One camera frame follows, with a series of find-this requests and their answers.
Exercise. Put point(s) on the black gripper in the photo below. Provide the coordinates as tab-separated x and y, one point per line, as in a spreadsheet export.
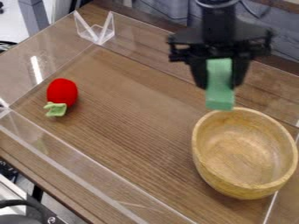
222	36

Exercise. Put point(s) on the green stick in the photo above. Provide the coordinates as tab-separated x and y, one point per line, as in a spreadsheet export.
219	93

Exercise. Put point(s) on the light wooden bowl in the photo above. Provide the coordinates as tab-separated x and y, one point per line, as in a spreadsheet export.
243	152

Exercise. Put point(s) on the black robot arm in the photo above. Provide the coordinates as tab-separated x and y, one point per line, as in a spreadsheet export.
218	3

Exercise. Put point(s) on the red plush strawberry toy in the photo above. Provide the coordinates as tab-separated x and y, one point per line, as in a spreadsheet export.
61	97

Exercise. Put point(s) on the clear acrylic tray enclosure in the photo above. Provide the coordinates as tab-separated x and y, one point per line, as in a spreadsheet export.
115	158

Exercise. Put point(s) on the black clamp with cable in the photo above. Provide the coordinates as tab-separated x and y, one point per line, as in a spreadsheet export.
27	211

